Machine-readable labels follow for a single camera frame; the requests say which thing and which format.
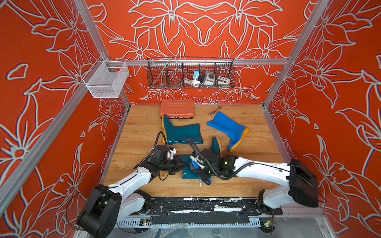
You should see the blue microfiber cloth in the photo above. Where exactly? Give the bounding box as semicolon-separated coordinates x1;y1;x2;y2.
190;161;211;185

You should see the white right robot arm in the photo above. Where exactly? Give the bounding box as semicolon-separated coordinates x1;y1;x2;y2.
190;149;320;209

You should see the white socket box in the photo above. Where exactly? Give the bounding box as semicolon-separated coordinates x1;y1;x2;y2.
217;76;231;87

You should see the black wire wall basket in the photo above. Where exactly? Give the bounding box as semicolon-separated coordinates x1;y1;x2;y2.
147;57;236;89

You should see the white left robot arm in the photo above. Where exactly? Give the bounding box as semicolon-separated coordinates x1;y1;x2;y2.
76;155;188;238

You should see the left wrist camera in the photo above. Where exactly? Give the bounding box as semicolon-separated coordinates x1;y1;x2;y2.
151;145;177;163

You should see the clear plastic wall bin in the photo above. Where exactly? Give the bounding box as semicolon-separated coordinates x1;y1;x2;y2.
83;61;130;99

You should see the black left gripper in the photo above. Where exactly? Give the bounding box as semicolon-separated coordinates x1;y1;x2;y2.
159;156;188;175

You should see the white power adapter box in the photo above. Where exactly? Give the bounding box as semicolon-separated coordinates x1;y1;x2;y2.
202;71;215;86

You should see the red plastic tool case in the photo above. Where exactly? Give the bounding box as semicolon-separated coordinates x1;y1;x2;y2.
159;99;194;119

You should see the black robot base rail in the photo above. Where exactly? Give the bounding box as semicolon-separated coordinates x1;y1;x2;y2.
124;197;283;227

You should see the blue white small box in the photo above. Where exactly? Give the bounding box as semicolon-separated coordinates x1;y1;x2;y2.
193;70;199;80

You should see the teal rubber boot orange sole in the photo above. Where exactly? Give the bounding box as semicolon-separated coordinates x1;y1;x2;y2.
180;137;223;179

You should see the blue rubber boot orange sole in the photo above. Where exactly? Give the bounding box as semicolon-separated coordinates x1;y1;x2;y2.
207;112;250;152

